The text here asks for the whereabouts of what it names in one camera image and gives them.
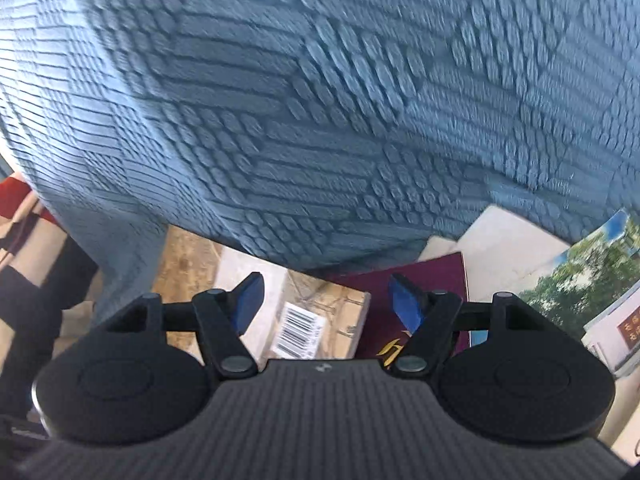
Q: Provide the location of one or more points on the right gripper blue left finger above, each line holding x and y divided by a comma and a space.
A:
223, 317

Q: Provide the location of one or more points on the tan painting cover book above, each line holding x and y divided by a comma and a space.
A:
301, 317

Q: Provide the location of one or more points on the blue textured chair cover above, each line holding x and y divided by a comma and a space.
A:
320, 134

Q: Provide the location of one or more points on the photo cover notebook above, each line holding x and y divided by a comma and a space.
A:
595, 299

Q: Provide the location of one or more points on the red black striped blanket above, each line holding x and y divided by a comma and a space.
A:
48, 290

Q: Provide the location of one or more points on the white paper sheets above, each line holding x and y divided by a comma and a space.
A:
510, 254

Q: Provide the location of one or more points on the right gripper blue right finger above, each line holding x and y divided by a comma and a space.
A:
430, 318

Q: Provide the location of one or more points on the purple gold cover book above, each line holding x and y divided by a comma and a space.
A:
383, 335

